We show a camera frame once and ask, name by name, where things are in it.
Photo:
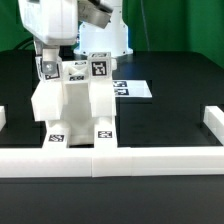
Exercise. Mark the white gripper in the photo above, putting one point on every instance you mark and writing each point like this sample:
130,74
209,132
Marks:
53,22

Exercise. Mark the white chair back frame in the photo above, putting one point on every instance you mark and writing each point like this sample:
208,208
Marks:
75,96

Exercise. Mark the white chair seat part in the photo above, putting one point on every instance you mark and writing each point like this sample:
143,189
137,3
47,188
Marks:
82,132

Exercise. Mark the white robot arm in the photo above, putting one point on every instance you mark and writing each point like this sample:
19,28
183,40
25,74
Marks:
96,12

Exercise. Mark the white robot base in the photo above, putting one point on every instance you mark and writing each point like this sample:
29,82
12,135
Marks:
113,38

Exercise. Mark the white side block left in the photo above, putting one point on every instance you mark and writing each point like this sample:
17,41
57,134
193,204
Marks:
2,117

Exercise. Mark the white tag sheet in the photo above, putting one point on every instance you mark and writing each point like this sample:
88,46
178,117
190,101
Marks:
131,88

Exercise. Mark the white obstacle fence bar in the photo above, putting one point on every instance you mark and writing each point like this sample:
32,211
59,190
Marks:
20,163

